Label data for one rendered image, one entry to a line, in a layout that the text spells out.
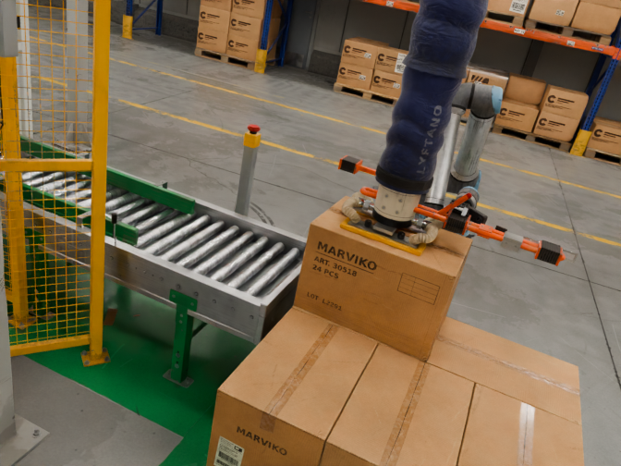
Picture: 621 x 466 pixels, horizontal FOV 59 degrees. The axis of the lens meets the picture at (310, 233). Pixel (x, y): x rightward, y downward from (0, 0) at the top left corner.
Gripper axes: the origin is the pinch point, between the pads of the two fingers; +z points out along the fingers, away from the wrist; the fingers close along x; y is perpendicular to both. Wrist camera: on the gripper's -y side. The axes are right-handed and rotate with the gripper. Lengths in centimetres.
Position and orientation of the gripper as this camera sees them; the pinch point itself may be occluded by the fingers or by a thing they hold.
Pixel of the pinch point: (461, 222)
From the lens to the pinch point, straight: 221.5
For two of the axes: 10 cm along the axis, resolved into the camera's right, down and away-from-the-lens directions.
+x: 1.9, -8.8, -4.3
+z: -3.9, 3.4, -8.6
